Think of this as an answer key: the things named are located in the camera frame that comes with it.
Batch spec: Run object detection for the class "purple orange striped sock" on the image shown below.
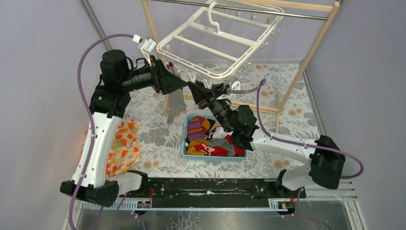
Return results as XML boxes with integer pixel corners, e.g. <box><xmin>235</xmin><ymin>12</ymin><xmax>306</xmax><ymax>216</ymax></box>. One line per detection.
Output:
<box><xmin>187</xmin><ymin>116</ymin><xmax>211</xmax><ymax>142</ymax></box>

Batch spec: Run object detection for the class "white plastic clip hanger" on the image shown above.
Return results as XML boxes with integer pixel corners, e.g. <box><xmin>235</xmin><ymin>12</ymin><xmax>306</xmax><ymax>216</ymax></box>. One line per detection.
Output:
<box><xmin>156</xmin><ymin>0</ymin><xmax>284</xmax><ymax>88</ymax></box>

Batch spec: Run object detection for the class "santa pattern white sock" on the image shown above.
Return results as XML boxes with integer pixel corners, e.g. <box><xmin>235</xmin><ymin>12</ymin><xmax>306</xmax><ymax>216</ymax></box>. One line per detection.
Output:
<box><xmin>210</xmin><ymin>126</ymin><xmax>229</xmax><ymax>138</ymax></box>

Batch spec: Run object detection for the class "grey sock with red stripes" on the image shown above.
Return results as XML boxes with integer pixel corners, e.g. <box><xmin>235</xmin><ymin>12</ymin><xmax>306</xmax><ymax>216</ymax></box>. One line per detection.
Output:
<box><xmin>167</xmin><ymin>62</ymin><xmax>179</xmax><ymax>76</ymax></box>

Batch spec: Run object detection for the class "orange floral cloth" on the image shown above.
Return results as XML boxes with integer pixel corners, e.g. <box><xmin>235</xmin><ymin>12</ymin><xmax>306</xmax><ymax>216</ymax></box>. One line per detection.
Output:
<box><xmin>105</xmin><ymin>120</ymin><xmax>140</xmax><ymax>177</ymax></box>

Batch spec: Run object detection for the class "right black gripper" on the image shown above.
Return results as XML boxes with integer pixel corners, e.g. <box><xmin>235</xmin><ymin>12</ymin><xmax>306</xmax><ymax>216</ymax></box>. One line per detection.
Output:
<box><xmin>187</xmin><ymin>80</ymin><xmax>234</xmax><ymax>133</ymax></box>

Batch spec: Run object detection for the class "blue plastic sock basket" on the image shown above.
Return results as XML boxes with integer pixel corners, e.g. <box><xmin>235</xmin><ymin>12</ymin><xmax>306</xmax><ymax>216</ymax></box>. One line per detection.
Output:
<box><xmin>180</xmin><ymin>114</ymin><xmax>249</xmax><ymax>162</ymax></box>

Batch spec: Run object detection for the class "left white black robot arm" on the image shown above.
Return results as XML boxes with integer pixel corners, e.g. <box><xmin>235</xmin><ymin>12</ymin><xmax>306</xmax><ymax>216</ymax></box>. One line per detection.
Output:
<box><xmin>60</xmin><ymin>49</ymin><xmax>187</xmax><ymax>207</ymax></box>

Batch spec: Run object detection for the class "floral patterned table mat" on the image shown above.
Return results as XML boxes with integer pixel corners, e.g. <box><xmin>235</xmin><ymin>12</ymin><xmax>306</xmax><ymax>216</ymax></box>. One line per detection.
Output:
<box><xmin>124</xmin><ymin>63</ymin><xmax>320</xmax><ymax>178</ymax></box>

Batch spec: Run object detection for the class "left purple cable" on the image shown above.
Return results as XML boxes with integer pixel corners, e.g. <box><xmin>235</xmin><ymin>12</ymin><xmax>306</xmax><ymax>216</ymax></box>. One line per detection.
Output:
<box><xmin>68</xmin><ymin>34</ymin><xmax>140</xmax><ymax>230</ymax></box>

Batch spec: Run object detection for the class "wooden drying rack frame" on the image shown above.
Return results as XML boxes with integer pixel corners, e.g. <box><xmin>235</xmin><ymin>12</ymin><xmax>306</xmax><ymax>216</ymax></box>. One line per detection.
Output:
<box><xmin>141</xmin><ymin>0</ymin><xmax>341</xmax><ymax>132</ymax></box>

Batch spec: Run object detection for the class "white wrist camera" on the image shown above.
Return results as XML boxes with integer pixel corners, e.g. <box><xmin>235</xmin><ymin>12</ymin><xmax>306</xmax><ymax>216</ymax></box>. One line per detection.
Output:
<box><xmin>228</xmin><ymin>80</ymin><xmax>241</xmax><ymax>92</ymax></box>
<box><xmin>132</xmin><ymin>34</ymin><xmax>156</xmax><ymax>65</ymax></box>

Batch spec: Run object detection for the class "red white patterned sock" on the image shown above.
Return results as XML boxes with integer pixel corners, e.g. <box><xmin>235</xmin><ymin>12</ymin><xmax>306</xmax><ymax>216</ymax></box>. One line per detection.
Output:
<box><xmin>194</xmin><ymin>144</ymin><xmax>228</xmax><ymax>156</ymax></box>

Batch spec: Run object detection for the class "grey striped cuff sock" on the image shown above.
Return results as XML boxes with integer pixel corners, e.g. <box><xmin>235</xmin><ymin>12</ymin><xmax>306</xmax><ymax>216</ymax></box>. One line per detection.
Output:
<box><xmin>167</xmin><ymin>89</ymin><xmax>187</xmax><ymax>124</ymax></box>

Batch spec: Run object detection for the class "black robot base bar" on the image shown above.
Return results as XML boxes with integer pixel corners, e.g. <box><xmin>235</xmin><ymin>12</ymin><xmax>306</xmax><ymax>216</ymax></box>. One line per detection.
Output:
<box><xmin>127</xmin><ymin>178</ymin><xmax>306</xmax><ymax>203</ymax></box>

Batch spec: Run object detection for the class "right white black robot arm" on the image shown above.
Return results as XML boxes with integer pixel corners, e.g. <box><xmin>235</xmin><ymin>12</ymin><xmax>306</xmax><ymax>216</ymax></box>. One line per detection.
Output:
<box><xmin>187</xmin><ymin>81</ymin><xmax>346</xmax><ymax>197</ymax></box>

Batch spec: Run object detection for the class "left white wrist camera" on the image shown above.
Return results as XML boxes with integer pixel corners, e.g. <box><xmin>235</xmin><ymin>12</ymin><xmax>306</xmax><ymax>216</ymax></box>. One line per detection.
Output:
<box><xmin>132</xmin><ymin>34</ymin><xmax>156</xmax><ymax>65</ymax></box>

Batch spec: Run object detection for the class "metal hanging rod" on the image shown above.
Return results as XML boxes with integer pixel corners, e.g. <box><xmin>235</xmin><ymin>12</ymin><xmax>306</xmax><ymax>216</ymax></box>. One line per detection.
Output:
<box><xmin>152</xmin><ymin>0</ymin><xmax>327</xmax><ymax>21</ymax></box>

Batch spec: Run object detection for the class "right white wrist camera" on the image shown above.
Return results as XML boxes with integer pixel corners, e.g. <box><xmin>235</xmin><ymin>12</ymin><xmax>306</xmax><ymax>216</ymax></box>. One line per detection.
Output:
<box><xmin>228</xmin><ymin>80</ymin><xmax>241</xmax><ymax>92</ymax></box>

